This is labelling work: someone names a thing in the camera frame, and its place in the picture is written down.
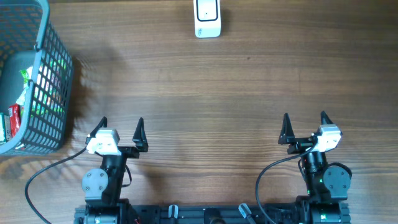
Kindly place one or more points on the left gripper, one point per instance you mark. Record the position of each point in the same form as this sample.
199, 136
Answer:
138, 138

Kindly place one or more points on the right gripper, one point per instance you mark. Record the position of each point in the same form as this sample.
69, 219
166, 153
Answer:
287, 137

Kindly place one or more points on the green snack bag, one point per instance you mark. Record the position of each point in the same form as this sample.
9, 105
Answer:
27, 75

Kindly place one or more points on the small green box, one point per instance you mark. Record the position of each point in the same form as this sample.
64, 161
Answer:
6, 134

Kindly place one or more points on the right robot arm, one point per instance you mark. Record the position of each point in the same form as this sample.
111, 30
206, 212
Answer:
327, 183

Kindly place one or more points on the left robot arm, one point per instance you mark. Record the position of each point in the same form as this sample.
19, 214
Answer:
102, 186

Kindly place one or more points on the white barcode scanner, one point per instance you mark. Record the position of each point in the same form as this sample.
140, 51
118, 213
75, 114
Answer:
207, 18

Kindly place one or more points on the red snack packet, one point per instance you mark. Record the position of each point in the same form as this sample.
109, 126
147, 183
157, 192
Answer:
15, 118

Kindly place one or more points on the grey plastic shopping basket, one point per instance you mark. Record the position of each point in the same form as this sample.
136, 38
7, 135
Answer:
28, 38

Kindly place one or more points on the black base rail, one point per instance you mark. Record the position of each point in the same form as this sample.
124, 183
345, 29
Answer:
278, 213

